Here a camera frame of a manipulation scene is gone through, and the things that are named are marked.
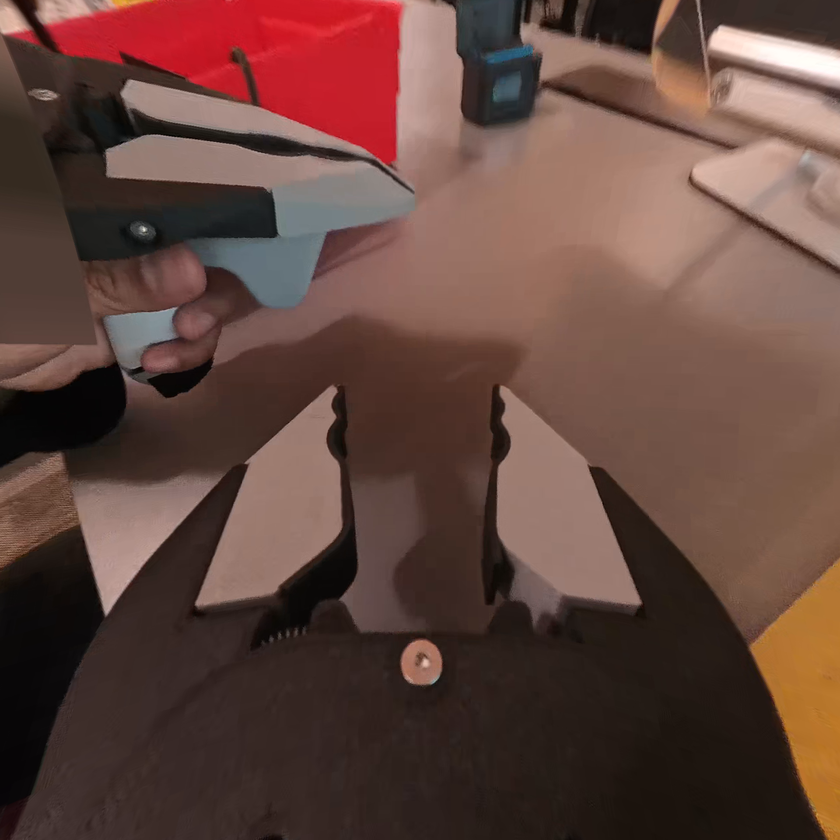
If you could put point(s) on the yellow plastic bin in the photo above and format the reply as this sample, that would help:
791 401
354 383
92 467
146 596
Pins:
807 689

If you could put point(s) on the dark flat desk panel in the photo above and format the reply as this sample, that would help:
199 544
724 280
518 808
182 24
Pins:
623 92

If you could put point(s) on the person's left forearm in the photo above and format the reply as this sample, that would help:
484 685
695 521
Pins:
52 420

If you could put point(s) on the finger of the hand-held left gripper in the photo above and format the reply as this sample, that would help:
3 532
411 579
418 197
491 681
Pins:
328 197
216 118

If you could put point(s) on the person's left hand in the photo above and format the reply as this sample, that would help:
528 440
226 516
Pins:
157 275

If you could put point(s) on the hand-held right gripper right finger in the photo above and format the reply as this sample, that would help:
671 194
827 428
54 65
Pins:
558 525

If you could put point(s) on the silver monitor stand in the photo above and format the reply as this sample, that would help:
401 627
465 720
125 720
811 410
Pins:
754 184

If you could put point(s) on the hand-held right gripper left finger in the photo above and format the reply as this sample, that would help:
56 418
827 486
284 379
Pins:
282 525

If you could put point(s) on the black computer monitor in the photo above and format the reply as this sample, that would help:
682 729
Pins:
774 59

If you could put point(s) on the red plastic bin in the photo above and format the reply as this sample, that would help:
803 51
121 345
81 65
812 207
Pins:
315 65

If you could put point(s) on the dark battery charger case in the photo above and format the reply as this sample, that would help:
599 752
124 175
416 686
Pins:
499 85

